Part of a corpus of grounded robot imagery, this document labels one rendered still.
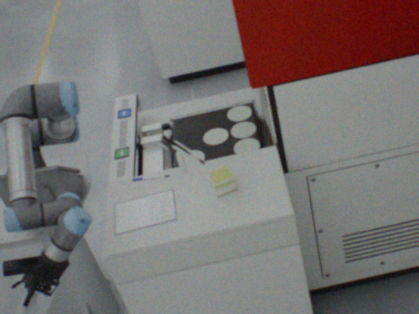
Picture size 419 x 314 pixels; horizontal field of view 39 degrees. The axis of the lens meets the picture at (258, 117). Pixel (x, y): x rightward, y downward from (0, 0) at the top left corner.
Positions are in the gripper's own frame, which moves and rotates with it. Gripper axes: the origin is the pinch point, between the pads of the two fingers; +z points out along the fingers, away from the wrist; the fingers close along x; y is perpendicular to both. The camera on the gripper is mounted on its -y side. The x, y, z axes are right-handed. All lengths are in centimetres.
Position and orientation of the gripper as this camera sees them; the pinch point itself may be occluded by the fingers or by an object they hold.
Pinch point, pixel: (11, 305)
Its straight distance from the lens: 196.7
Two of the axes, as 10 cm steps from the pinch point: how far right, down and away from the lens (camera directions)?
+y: 7.0, 4.1, 5.8
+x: -4.1, -4.3, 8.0
